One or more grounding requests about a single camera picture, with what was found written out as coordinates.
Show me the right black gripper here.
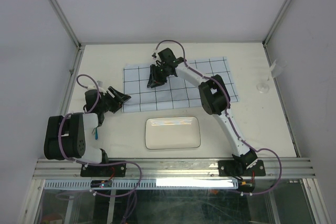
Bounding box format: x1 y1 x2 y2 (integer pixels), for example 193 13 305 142
147 63 170 88

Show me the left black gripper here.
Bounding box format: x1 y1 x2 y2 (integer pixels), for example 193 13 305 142
98 87 130 113

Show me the blue checkered cloth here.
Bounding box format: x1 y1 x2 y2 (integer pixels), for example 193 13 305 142
122 57 239 113

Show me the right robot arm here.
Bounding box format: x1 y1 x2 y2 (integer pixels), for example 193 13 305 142
147 48 258 175

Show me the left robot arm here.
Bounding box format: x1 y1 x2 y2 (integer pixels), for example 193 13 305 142
44 86 131 176

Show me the white rectangular plate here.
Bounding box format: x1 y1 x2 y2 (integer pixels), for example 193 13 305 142
145 116 201 150

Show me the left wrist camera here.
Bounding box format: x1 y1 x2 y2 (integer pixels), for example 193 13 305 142
87 81 106 93

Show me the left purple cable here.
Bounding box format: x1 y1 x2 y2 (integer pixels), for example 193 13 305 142
55 74 144 224

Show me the purple cable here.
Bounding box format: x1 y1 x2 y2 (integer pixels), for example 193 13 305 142
55 74 144 224
152 39 283 196

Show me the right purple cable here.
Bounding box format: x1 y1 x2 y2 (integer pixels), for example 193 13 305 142
152 39 283 196

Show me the left aluminium frame post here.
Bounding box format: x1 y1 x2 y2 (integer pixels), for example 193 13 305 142
48 0 81 48

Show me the aluminium frame post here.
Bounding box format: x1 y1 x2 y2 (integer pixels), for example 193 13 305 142
48 0 81 48
262 0 293 47

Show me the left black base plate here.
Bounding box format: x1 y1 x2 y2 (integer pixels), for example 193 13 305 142
80 160 127 178

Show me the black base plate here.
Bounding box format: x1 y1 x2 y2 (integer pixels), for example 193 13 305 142
80 160 127 178
217 159 266 177

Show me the white slotted cable duct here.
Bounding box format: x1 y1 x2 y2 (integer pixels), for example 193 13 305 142
45 178 238 190

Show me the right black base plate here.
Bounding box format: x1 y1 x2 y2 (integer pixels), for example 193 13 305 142
217 159 266 177

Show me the right aluminium frame post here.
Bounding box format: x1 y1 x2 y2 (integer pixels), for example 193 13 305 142
262 0 293 47

